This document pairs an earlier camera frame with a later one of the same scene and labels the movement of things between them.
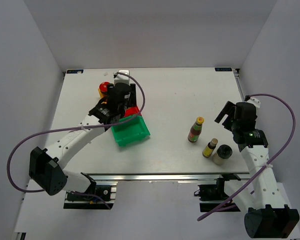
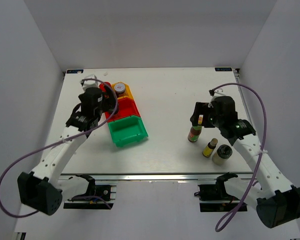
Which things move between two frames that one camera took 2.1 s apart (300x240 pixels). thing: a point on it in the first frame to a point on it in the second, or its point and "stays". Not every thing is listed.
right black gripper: x=227 y=109 to x=200 y=108
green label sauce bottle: x=195 y=130 stays
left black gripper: x=132 y=96 to x=111 y=97
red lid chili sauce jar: x=103 y=87 stays
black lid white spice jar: x=224 y=152 stays
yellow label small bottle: x=208 y=149 stays
